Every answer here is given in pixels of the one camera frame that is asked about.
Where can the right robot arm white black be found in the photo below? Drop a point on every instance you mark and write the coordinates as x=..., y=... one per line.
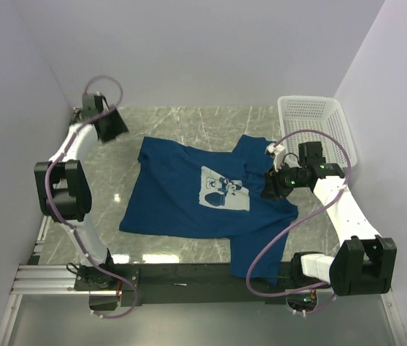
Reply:
x=365, y=261

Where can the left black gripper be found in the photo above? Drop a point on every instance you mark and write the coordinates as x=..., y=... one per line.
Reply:
x=119, y=127

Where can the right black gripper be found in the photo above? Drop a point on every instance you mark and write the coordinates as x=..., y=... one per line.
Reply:
x=273, y=184

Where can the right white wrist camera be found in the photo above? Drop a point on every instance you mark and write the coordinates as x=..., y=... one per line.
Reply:
x=277, y=152

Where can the white perforated plastic basket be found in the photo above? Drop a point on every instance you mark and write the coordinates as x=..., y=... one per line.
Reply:
x=312, y=114

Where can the aluminium frame rail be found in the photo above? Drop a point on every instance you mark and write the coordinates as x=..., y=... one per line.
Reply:
x=44, y=309

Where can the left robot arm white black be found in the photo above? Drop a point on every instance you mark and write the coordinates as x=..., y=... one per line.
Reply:
x=63, y=190

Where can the blue t-shirt with print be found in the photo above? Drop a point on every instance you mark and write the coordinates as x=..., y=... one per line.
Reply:
x=186, y=192

